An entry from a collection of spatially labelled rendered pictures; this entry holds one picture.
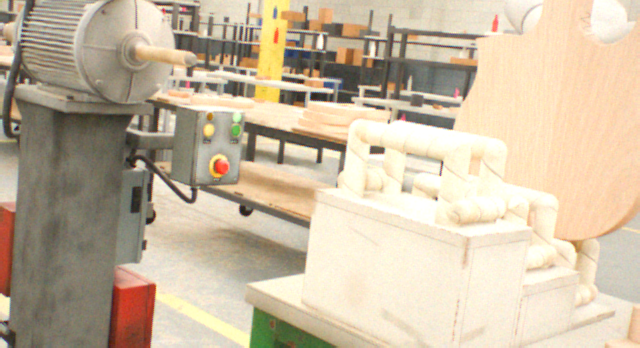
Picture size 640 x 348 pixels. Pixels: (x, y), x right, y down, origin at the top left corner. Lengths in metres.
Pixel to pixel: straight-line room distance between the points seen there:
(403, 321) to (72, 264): 1.20
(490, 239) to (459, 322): 0.11
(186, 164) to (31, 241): 0.44
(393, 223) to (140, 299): 1.27
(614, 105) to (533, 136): 0.14
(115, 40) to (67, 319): 0.74
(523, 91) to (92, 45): 0.96
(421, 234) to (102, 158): 1.20
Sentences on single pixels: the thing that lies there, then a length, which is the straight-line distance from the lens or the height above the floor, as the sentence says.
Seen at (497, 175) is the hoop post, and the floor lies 1.17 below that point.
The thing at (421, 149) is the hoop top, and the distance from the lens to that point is 0.97.
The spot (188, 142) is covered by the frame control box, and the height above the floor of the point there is 1.03.
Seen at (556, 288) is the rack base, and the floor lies 1.01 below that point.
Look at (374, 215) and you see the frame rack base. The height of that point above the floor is 1.09.
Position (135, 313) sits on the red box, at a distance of 2.16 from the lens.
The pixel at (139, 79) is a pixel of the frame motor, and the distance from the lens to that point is 1.84.
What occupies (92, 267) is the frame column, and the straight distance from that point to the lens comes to 2.07.
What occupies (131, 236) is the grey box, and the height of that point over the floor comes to 0.74.
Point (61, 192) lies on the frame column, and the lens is 1.97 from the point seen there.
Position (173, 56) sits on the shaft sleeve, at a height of 1.25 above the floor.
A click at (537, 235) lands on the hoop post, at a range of 1.16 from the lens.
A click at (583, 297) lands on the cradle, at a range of 1.29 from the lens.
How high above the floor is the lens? 1.29
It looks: 8 degrees down
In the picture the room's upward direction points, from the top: 7 degrees clockwise
